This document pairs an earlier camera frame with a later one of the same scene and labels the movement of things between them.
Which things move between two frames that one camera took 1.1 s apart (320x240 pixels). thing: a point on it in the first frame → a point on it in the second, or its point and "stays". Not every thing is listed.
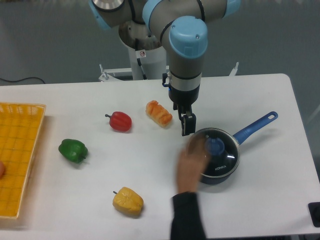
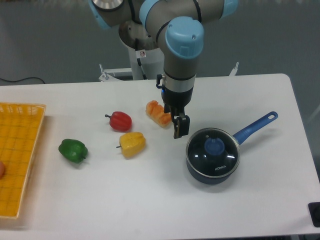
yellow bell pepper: (128, 200) → (132, 144)
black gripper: (183, 100) → (174, 103)
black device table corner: (314, 211) stays
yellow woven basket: (20, 127) stays
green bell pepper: (75, 150) stays
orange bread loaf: (159, 114) stays
